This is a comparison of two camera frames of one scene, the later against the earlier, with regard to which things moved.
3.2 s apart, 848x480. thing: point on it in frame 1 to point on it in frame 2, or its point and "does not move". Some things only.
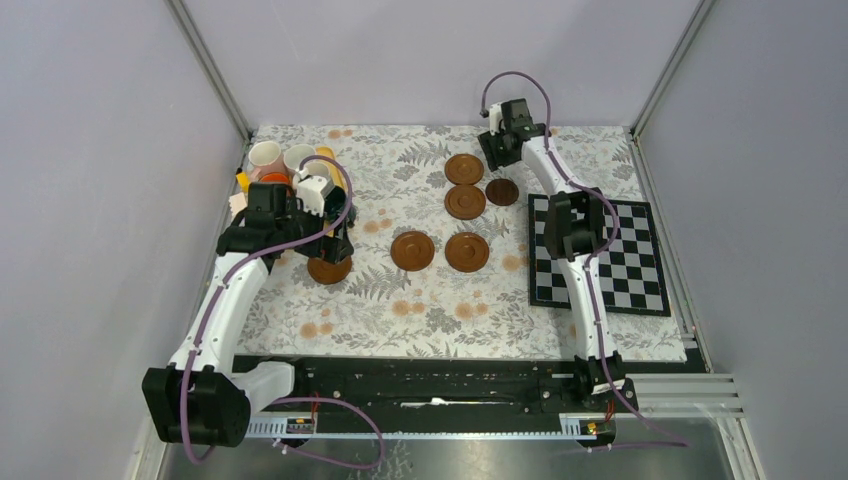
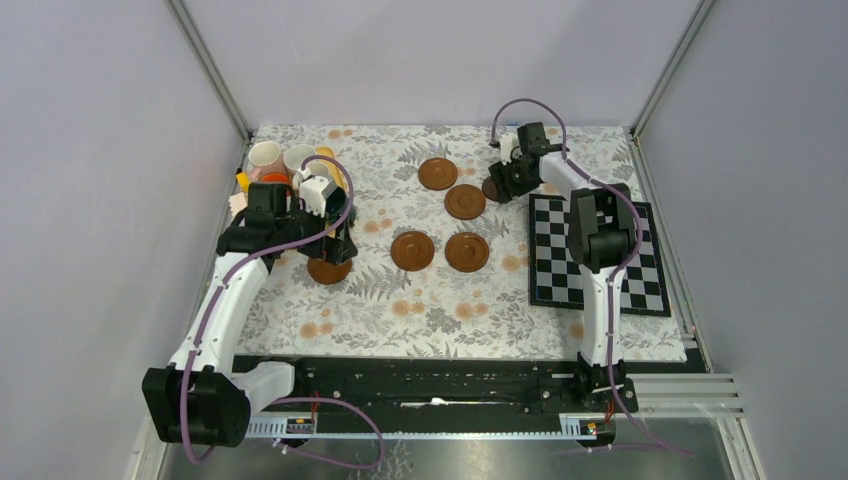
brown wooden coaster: x=412 y=251 does not move
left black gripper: x=331 y=249 does not move
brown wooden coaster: x=463 y=169 to x=437 y=173
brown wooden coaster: x=467 y=252 does not move
